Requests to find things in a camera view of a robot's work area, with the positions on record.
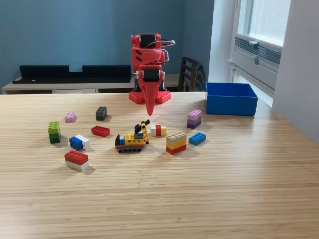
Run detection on white red yellow brick row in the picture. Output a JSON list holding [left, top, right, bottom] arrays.
[[150, 124, 168, 137]]

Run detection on tan yellow red brick stack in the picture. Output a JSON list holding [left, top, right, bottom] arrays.
[[165, 130, 187, 155]]

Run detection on blue white brick block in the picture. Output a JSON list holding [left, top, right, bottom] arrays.
[[68, 134, 91, 151]]

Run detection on red white brick stack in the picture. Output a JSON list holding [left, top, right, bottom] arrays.
[[64, 150, 90, 172]]

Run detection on blue plastic bin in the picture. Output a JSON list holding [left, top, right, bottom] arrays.
[[205, 82, 259, 117]]

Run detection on dark wooden chair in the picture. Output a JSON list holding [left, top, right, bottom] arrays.
[[177, 56, 206, 93]]

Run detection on dark grey brick stack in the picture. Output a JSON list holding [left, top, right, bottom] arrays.
[[95, 106, 108, 121]]

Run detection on purple brick stack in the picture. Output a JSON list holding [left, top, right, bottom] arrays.
[[186, 109, 202, 129]]

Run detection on yellow toy digger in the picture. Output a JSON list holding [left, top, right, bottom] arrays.
[[114, 119, 151, 154]]

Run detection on red flat brick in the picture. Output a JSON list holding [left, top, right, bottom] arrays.
[[91, 125, 111, 137]]

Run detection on blue brick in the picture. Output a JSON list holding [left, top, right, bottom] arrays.
[[188, 132, 207, 146]]

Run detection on green brick stack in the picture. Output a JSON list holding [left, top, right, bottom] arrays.
[[47, 120, 61, 144]]

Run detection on pale wooden sideboard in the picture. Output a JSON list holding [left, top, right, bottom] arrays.
[[1, 73, 186, 95]]

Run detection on grey window vent grille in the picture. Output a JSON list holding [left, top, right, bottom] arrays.
[[234, 36, 283, 66]]

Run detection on thin robot motor cable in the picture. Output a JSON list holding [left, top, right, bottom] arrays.
[[146, 39, 176, 65]]

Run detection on white window frame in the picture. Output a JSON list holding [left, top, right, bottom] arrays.
[[234, 0, 292, 48]]

